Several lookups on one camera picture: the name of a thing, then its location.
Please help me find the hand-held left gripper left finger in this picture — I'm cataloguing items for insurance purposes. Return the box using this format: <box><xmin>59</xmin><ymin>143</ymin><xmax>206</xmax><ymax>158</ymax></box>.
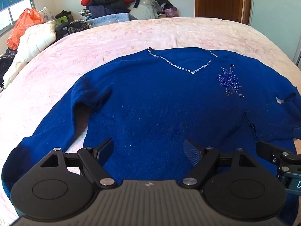
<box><xmin>39</xmin><ymin>138</ymin><xmax>117</xmax><ymax>189</ymax></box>

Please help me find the black and green bag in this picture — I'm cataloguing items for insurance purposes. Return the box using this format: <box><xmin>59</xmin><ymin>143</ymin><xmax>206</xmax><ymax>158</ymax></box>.
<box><xmin>55</xmin><ymin>11</ymin><xmax>74</xmax><ymax>26</ymax></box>

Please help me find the light blue blanket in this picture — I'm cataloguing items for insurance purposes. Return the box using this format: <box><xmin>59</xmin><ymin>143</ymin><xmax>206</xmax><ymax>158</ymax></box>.
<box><xmin>85</xmin><ymin>13</ymin><xmax>138</xmax><ymax>28</ymax></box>

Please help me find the orange plastic bag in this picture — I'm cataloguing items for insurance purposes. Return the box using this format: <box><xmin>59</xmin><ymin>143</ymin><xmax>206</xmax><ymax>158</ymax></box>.
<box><xmin>7</xmin><ymin>8</ymin><xmax>46</xmax><ymax>50</ymax></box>

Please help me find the pink bed blanket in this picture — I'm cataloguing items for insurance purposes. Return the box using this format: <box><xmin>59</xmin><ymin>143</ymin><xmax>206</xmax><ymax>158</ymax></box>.
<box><xmin>0</xmin><ymin>16</ymin><xmax>301</xmax><ymax>226</ymax></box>

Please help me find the brown wooden door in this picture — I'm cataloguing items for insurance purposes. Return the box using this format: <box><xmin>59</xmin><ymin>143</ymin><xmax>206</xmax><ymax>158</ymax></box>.
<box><xmin>195</xmin><ymin>0</ymin><xmax>253</xmax><ymax>25</ymax></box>

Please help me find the white quilted duvet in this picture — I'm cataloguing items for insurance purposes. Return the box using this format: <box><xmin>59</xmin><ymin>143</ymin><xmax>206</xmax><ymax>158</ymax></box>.
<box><xmin>3</xmin><ymin>20</ymin><xmax>57</xmax><ymax>89</ymax></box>

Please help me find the window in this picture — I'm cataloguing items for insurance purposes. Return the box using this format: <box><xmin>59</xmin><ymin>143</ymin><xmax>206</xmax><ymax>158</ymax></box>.
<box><xmin>0</xmin><ymin>0</ymin><xmax>36</xmax><ymax>37</ymax></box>

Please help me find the clear plastic bag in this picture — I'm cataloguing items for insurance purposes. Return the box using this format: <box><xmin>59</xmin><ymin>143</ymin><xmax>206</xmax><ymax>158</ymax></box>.
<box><xmin>129</xmin><ymin>0</ymin><xmax>163</xmax><ymax>20</ymax></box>

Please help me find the frosted sliding wardrobe door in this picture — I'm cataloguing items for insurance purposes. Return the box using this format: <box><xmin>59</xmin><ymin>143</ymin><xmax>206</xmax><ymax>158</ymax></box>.
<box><xmin>249</xmin><ymin>0</ymin><xmax>301</xmax><ymax>69</ymax></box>

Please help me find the floral pillow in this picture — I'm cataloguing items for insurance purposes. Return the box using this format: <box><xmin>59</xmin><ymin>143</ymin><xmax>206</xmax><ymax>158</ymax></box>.
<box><xmin>38</xmin><ymin>7</ymin><xmax>57</xmax><ymax>23</ymax></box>

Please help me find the dark patterned cloth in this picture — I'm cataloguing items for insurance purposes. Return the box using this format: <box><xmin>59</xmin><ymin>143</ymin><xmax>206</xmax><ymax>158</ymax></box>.
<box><xmin>0</xmin><ymin>48</ymin><xmax>15</xmax><ymax>93</ymax></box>

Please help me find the blue beaded sweater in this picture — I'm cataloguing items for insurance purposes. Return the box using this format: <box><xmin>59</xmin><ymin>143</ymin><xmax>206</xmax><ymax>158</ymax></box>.
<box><xmin>1</xmin><ymin>48</ymin><xmax>301</xmax><ymax>226</ymax></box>

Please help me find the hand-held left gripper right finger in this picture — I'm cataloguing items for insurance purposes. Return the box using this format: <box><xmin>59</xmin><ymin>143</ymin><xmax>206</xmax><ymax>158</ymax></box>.
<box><xmin>182</xmin><ymin>138</ymin><xmax>258</xmax><ymax>190</ymax></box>

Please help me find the purple bag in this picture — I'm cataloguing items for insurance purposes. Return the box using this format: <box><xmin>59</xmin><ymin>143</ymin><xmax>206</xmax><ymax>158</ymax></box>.
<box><xmin>163</xmin><ymin>7</ymin><xmax>178</xmax><ymax>18</ymax></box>

